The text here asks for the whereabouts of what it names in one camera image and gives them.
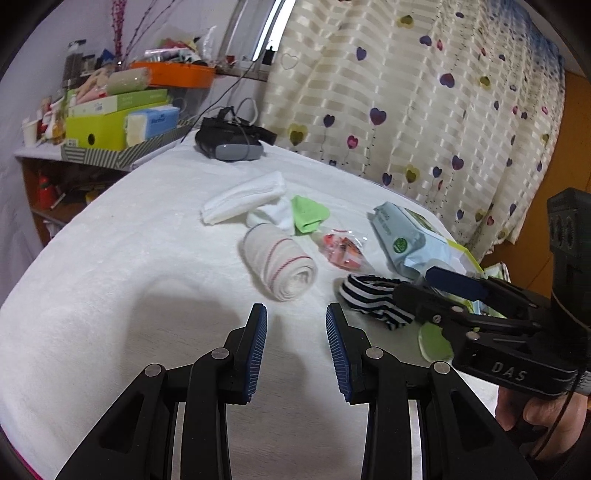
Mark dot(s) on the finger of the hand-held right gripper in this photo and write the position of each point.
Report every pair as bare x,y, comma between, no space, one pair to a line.
425,302
455,281

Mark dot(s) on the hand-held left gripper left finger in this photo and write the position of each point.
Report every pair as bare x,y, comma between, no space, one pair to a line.
256,355

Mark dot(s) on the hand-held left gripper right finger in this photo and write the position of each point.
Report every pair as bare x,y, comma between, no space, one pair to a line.
339,355

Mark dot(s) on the black white striped sock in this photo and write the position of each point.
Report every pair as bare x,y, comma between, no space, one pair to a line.
369,295

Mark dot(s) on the cream striped sock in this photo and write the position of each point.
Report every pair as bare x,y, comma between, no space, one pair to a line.
277,263

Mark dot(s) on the small red packet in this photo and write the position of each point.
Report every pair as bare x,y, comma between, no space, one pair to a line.
341,249

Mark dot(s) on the green sock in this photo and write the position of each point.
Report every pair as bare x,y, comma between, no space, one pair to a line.
309,212

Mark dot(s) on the white towel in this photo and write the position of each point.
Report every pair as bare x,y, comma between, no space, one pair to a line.
244,196

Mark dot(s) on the person's right hand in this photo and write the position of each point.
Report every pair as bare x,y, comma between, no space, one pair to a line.
535,417

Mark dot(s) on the green cosmetic jar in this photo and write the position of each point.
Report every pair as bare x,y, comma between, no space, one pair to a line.
434,344

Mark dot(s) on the light blue wet wipes pack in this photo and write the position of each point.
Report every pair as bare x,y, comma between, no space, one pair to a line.
406,230

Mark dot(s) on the heart print curtain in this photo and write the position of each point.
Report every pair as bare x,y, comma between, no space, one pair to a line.
415,101

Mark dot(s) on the black grey headset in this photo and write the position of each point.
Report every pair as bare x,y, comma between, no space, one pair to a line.
226,143

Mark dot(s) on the striped tray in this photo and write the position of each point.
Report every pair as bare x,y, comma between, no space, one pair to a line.
111,157

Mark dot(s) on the blue tissue pack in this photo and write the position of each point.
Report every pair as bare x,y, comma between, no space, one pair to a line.
152,125

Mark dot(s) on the wooden side shelf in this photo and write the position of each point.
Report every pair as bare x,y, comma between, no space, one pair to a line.
69,184

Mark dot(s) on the red bottle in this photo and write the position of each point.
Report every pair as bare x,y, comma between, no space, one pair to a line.
46,194

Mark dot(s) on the lime green storage box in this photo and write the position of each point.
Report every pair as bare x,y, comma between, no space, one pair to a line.
94,131

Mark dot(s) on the flat green box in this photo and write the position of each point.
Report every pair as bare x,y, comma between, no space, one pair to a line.
120,101

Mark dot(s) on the orange tray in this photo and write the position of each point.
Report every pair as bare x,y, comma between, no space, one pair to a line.
175,74

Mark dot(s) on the beige rolled cloth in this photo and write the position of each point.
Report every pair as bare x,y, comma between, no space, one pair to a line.
129,78

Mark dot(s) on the white cup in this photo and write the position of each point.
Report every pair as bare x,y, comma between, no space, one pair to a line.
30,134

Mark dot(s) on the tall dark glass jar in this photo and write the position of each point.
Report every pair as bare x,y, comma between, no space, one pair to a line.
75,62

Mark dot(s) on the red flower branches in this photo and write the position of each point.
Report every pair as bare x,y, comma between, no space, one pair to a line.
124,32

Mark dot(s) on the metal window frame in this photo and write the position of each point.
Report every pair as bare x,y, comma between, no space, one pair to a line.
258,27

